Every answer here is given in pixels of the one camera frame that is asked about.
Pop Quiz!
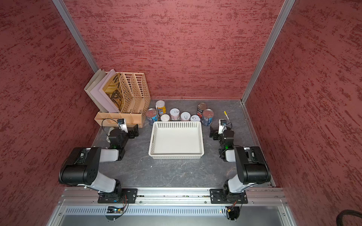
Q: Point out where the white perforated plastic basket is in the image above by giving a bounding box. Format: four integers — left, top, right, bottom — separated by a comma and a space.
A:
149, 121, 205, 160

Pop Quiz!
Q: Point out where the brown patterned magazine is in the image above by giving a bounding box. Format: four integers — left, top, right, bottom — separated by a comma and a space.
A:
102, 73, 124, 111

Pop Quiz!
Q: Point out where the small pink can rear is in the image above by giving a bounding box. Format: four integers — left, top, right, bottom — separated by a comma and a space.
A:
170, 108, 180, 121

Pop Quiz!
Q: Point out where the small green can white lid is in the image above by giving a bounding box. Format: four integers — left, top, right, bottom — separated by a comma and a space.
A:
190, 115, 201, 121

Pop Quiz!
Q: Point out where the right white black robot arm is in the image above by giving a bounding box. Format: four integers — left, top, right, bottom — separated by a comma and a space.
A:
209, 125, 272, 202

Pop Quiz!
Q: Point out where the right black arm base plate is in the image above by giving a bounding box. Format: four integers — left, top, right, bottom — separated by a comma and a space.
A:
209, 188, 248, 204

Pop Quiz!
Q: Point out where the black cable loop corner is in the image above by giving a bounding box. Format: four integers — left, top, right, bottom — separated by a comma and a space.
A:
336, 209, 362, 226

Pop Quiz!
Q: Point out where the small pink can middle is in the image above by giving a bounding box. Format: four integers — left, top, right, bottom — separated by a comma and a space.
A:
180, 112, 191, 121

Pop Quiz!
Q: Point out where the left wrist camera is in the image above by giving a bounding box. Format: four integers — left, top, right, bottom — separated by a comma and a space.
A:
117, 119, 128, 133

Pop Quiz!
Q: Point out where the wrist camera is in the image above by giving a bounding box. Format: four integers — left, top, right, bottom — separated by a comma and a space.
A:
218, 119, 227, 134
117, 119, 128, 133

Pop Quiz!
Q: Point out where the dark red labelled can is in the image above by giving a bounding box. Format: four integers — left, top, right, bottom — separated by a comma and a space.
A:
197, 102, 207, 118

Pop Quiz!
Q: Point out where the aluminium front rail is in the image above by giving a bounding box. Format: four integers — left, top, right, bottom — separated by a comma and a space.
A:
57, 187, 289, 206

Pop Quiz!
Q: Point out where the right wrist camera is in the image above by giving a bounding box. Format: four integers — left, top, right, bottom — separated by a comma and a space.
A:
218, 119, 227, 134

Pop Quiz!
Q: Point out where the small yellow can white lid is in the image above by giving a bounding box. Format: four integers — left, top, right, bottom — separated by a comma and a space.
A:
160, 114, 170, 122

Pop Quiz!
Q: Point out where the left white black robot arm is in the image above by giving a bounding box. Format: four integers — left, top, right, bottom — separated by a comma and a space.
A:
58, 124, 139, 203

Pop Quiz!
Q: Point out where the yellow labelled tall can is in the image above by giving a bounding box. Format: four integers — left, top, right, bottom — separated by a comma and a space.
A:
156, 100, 166, 116

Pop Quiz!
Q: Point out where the beige plastic file organizer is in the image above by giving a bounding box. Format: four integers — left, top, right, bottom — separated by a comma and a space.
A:
94, 72, 150, 128

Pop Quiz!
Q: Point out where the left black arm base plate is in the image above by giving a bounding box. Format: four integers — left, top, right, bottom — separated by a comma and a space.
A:
98, 188, 138, 205

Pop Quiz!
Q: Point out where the small pink can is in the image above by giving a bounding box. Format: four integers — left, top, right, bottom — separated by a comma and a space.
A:
170, 108, 180, 121
180, 112, 191, 121

